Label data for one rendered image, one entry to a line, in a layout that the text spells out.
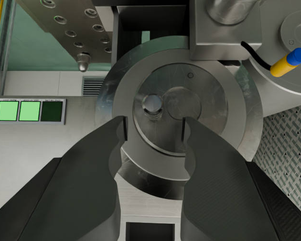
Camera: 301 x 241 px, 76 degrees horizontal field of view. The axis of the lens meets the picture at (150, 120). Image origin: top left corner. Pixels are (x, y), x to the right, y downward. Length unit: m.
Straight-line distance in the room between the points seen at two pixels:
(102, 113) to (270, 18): 0.18
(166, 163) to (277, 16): 0.18
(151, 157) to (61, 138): 0.42
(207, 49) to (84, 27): 0.34
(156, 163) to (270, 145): 0.27
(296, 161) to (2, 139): 0.64
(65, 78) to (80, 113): 2.84
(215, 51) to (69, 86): 3.17
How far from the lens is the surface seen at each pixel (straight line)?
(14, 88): 3.75
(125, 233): 0.55
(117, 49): 0.20
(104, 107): 0.18
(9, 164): 0.63
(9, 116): 0.64
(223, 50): 0.17
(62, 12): 0.45
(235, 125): 0.18
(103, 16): 0.23
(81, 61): 0.57
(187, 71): 0.16
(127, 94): 0.17
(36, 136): 0.59
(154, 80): 0.16
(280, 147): 0.37
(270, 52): 0.22
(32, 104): 0.61
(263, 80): 0.21
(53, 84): 3.42
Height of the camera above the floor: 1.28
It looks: 9 degrees down
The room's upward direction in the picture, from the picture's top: 179 degrees counter-clockwise
